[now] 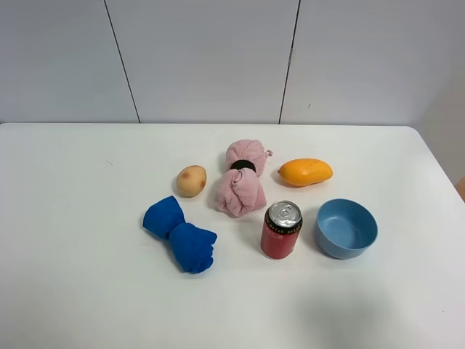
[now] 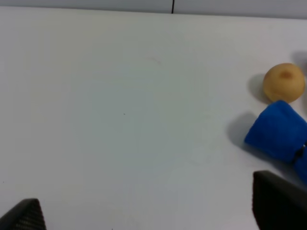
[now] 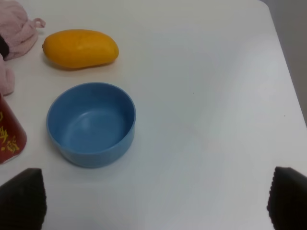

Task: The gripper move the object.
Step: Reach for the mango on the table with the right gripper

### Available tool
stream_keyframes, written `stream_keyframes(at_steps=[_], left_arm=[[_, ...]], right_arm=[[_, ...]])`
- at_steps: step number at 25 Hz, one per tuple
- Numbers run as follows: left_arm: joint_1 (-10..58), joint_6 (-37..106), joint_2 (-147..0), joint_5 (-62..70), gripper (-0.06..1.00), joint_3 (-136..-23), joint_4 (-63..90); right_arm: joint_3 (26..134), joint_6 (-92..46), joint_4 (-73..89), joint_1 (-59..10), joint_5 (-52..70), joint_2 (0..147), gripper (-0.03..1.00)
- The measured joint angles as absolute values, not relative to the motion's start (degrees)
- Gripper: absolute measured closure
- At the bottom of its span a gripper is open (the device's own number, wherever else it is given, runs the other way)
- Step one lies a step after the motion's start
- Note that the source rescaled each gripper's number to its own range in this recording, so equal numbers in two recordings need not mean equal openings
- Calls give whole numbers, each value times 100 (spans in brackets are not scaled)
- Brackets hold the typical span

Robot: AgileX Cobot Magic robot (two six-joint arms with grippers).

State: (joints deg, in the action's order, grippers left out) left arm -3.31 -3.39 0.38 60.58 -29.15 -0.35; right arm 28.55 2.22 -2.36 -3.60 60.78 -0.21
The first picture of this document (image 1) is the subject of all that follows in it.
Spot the orange mango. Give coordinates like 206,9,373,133
278,159,333,187

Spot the pink tied towel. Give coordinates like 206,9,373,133
214,140,272,217

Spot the potato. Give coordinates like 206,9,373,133
176,165,207,198

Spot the red soda can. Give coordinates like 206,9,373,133
260,200,303,260

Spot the blue tied towel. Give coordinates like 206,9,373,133
142,196,217,274

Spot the blue bowl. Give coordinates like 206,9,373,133
314,198,379,260

